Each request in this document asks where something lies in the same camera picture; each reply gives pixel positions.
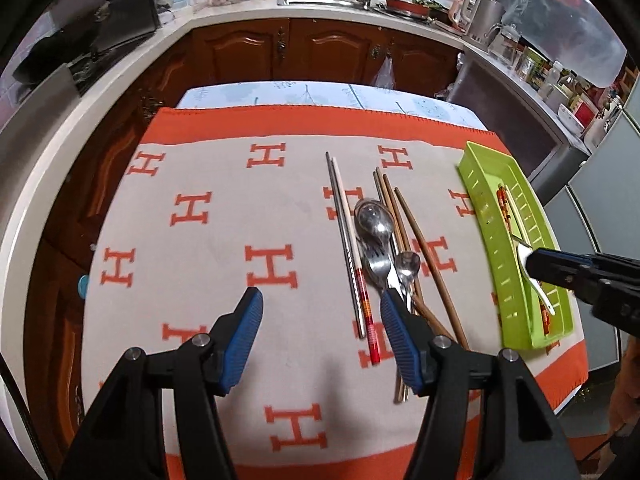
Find grey steel appliance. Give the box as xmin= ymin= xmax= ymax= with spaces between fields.
xmin=445 ymin=52 xmax=591 ymax=191

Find white ceramic spoon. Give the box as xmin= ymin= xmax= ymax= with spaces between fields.
xmin=515 ymin=241 xmax=556 ymax=316

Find clear plastic cover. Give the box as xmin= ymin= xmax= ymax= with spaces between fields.
xmin=500 ymin=0 xmax=628 ymax=86

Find black wok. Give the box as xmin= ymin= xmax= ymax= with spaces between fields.
xmin=12 ymin=35 xmax=96 ymax=86

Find hanging clear plastic bag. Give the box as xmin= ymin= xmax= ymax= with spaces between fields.
xmin=371 ymin=55 xmax=396 ymax=88

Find steel electric kettle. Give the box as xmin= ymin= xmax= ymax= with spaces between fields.
xmin=462 ymin=0 xmax=503 ymax=46

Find pale chopstick red patterned end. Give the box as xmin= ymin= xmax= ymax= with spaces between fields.
xmin=332 ymin=157 xmax=382 ymax=366

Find brown wooden kitchen cabinets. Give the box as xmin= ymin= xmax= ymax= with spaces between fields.
xmin=25 ymin=17 xmax=463 ymax=461

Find small stainless steel spoon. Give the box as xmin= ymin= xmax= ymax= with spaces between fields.
xmin=395 ymin=251 xmax=423 ymax=313

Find white kitchen countertop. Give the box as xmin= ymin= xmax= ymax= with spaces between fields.
xmin=0 ymin=0 xmax=591 ymax=311

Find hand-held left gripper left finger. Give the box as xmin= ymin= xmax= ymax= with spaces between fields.
xmin=59 ymin=287 xmax=264 ymax=480

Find glass teapot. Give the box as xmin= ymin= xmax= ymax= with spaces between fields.
xmin=487 ymin=22 xmax=521 ymax=68

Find green plastic utensil tray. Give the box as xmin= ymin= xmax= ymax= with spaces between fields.
xmin=458 ymin=141 xmax=581 ymax=351

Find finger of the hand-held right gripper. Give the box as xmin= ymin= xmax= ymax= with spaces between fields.
xmin=526 ymin=249 xmax=596 ymax=291

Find grey refrigerator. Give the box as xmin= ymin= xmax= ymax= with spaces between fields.
xmin=545 ymin=105 xmax=640 ymax=371

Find brown wooden chopstick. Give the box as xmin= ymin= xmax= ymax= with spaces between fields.
xmin=382 ymin=174 xmax=426 ymax=311
xmin=372 ymin=171 xmax=401 ymax=261
xmin=394 ymin=187 xmax=471 ymax=351

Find patterned bamboo chopstick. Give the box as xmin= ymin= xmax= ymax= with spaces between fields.
xmin=505 ymin=185 xmax=527 ymax=240
xmin=496 ymin=186 xmax=516 ymax=233

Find steel range hood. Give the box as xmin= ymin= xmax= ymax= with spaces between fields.
xmin=45 ymin=0 xmax=161 ymax=56

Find orange and beige printed blanket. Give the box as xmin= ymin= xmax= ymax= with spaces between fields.
xmin=80 ymin=105 xmax=588 ymax=480

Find large stainless steel spoon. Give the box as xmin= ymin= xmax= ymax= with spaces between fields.
xmin=354 ymin=199 xmax=401 ymax=291

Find red frying pan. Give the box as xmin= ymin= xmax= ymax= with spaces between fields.
xmin=384 ymin=0 xmax=432 ymax=18

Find stainless steel sink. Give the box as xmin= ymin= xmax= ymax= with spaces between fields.
xmin=276 ymin=0 xmax=373 ymax=8

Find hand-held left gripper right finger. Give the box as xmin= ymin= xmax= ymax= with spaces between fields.
xmin=381 ymin=288 xmax=571 ymax=480

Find stainless steel fork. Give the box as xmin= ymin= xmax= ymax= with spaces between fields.
xmin=364 ymin=245 xmax=401 ymax=296

